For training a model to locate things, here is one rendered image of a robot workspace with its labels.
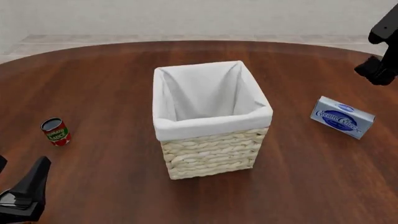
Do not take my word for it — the woven cream wicker basket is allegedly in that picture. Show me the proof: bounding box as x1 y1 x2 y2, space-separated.
153 60 274 181

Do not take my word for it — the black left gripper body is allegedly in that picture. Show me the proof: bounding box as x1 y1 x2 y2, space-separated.
0 190 48 222

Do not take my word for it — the blue cream cheese box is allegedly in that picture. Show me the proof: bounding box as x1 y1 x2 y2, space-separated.
310 95 376 140

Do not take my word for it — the red tomato sauce can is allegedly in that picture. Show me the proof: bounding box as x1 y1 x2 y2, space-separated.
40 117 72 147

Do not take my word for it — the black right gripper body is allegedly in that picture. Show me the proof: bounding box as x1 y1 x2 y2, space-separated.
354 54 398 86

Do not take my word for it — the white cloth basket liner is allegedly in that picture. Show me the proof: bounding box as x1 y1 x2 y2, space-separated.
153 60 274 142

